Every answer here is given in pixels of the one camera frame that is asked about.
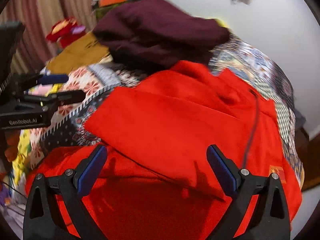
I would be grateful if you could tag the dark grey backpack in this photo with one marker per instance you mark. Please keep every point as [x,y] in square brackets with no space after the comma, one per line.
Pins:
[299,119]

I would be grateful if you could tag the red plush toy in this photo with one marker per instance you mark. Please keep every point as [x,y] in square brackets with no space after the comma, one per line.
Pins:
[65,32]

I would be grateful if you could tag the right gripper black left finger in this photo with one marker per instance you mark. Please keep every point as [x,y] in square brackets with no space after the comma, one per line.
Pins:
[43,218]

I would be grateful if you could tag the striped red beige curtain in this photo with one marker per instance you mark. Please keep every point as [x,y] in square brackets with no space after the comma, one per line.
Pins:
[39,16]

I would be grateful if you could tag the red zip jacket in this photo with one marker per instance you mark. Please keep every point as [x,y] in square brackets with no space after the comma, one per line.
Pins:
[138,207]

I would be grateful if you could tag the dark maroon garment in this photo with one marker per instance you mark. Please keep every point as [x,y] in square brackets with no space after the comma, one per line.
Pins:
[153,35]

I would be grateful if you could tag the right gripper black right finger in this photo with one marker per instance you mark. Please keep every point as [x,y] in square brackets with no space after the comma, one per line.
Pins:
[270,217]

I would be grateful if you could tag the patchwork patterned bedspread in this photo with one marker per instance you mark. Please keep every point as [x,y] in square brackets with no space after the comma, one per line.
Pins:
[163,126]

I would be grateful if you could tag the person's left hand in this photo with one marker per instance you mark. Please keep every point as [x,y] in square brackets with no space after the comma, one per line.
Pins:
[12,139]

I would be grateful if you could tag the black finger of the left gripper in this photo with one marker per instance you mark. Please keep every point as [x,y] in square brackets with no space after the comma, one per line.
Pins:
[59,99]
[48,79]

